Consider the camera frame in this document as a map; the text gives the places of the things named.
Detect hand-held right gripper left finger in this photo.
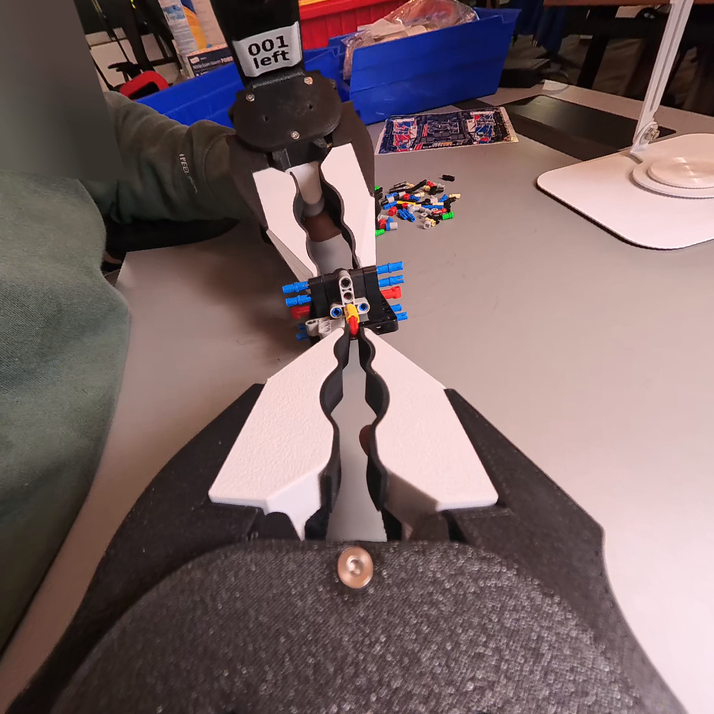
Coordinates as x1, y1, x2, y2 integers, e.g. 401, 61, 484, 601
209, 329, 349, 539

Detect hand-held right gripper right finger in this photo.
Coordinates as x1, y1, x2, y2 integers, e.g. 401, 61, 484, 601
360, 326, 499, 539

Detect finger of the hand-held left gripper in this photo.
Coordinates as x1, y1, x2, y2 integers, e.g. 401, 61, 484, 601
319, 142, 377, 271
252, 167, 321, 282

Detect black lego chassis assembly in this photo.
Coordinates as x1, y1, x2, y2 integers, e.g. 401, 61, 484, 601
282, 261, 409, 342

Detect person's left forearm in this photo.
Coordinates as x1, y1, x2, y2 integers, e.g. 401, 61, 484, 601
84, 92, 252, 224

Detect pile of loose lego pieces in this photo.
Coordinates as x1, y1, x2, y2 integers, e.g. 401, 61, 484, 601
375, 174, 463, 238

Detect lego sticker sheet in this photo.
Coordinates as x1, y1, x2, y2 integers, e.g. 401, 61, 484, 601
375, 106, 518, 156

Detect clear bags of lego parts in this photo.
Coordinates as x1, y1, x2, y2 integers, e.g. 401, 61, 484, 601
343, 0, 480, 73

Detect blue storage bin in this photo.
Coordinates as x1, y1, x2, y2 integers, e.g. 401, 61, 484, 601
136, 47, 341, 129
329, 8, 520, 126

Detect red storage bin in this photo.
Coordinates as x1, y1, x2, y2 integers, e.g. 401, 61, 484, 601
298, 0, 425, 35

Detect white book stand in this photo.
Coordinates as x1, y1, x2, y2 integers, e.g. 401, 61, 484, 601
537, 0, 714, 250

